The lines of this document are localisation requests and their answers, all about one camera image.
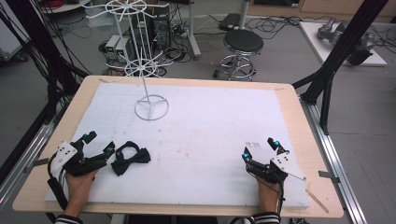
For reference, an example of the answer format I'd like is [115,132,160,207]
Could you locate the aluminium rail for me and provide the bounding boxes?
[299,95,369,224]
[0,121,56,207]

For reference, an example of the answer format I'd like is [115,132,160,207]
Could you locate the small white power box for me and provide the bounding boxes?
[105,34,121,61]
[114,36,131,63]

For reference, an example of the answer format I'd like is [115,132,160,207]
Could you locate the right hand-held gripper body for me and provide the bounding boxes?
[245,151,307,185]

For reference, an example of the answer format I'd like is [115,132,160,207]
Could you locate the flat black device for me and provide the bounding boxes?
[218,12,243,32]

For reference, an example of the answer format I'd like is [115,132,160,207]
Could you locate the black round stool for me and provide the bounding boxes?
[212,28,265,82]

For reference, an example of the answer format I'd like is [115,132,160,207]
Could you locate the black computer tower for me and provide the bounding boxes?
[130,5,173,53]

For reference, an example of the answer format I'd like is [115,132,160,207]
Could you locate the black bow tie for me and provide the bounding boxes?
[110,140,152,177]

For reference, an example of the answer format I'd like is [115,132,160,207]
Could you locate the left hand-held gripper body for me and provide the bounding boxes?
[49,139,108,178]

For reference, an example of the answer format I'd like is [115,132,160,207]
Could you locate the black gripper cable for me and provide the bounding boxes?
[277,181,287,215]
[46,152,70,213]

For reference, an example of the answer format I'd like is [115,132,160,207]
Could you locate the white table leg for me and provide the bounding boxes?
[237,0,252,31]
[185,0,203,61]

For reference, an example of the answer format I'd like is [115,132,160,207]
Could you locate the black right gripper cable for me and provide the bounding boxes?
[277,181,287,215]

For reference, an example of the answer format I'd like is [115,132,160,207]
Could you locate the black metal frame stand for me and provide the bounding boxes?
[291,0,390,136]
[0,0,91,126]

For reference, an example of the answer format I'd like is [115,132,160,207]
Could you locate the person's left hand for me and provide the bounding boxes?
[64,168,99,217]

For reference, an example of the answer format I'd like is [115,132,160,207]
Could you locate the white floor board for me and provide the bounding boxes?
[298,21,389,68]

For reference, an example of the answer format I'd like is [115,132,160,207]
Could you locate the black floor cables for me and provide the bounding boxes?
[245,14,332,35]

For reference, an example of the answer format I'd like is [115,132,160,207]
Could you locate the person's right hand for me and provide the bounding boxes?
[255,175,282,215]

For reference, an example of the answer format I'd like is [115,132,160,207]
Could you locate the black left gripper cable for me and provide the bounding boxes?
[46,152,70,213]

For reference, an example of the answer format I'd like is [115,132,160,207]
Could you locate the white foam mat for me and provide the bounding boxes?
[45,81,311,209]

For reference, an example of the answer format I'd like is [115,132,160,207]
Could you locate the beige tape strip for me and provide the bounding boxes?
[304,188,331,215]

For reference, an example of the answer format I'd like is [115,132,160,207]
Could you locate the white wire display rack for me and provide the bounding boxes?
[81,0,176,122]

